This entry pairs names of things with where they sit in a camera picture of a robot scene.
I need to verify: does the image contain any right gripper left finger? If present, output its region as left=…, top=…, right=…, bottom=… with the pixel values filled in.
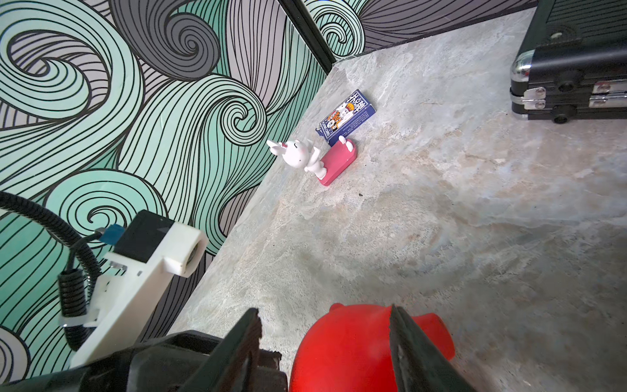
left=179, top=308, right=262, bottom=391

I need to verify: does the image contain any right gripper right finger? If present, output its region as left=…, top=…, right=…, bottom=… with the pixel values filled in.
left=390, top=305, right=474, bottom=392

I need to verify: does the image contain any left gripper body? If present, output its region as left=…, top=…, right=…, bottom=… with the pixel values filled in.
left=1, top=331, right=222, bottom=391

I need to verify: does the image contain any red piggy bank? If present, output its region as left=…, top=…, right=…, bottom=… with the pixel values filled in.
left=289, top=303, right=473, bottom=391

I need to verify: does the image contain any white pink bunny toy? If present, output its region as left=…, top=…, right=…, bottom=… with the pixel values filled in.
left=266, top=137, right=358, bottom=186

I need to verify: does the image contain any card box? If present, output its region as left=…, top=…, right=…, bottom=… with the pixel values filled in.
left=315, top=90, right=376, bottom=146

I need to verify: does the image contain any black case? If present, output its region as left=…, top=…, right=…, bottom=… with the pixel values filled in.
left=509, top=0, right=626, bottom=124

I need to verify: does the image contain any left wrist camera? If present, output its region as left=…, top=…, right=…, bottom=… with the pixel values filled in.
left=61, top=210, right=208, bottom=368

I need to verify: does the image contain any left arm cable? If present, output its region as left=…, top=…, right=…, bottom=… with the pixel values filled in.
left=0, top=190, right=104, bottom=351

